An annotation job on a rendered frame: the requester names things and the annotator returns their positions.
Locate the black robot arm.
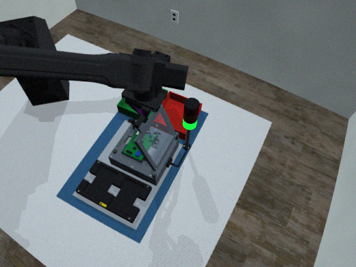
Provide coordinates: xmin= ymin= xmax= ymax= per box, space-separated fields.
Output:
xmin=0 ymin=23 xmax=189 ymax=97

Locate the red tray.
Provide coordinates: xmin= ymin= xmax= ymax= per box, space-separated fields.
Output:
xmin=162 ymin=91 xmax=188 ymax=140

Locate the green bin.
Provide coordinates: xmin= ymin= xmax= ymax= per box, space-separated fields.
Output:
xmin=117 ymin=97 xmax=152 ymax=123

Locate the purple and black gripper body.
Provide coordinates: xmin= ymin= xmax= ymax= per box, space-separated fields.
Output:
xmin=121 ymin=86 xmax=168 ymax=113

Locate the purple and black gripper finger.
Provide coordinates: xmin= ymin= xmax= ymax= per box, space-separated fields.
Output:
xmin=142 ymin=111 xmax=151 ymax=118
xmin=129 ymin=105 xmax=142 ymax=115

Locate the green circuit board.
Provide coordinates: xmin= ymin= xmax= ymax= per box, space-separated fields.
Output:
xmin=123 ymin=130 xmax=143 ymax=161

